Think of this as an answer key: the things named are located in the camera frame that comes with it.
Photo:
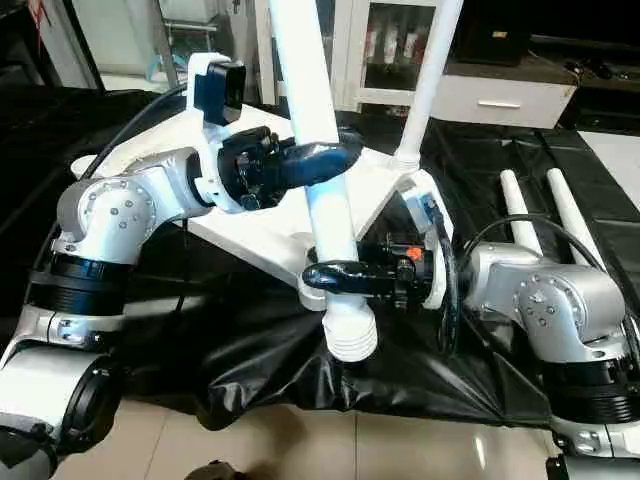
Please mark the white glass door cabinet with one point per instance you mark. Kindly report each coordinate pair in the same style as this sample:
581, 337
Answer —
350, 55

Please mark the black work mat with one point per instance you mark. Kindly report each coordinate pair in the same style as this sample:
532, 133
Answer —
400, 390

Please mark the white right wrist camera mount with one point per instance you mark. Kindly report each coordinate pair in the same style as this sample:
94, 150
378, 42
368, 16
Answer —
442, 235

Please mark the white plastic table leg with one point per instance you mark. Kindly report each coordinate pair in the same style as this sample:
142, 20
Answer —
517, 210
570, 215
430, 85
310, 90

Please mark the black speaker box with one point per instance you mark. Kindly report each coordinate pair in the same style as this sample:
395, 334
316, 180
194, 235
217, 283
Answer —
495, 35

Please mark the metal framed glass panel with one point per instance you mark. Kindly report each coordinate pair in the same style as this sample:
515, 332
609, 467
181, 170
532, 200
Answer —
75, 45

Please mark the white drawer unit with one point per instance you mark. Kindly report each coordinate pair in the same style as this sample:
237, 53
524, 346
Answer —
505, 95

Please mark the white plastic table top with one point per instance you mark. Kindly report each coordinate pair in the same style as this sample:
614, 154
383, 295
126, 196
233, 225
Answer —
260, 235

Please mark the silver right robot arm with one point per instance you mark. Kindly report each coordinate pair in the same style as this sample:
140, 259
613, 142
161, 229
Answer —
550, 300

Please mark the teal plastic bag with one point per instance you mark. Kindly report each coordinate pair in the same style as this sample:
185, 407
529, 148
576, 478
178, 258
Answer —
152, 65

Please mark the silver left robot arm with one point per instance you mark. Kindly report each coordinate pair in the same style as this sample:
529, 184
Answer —
115, 215

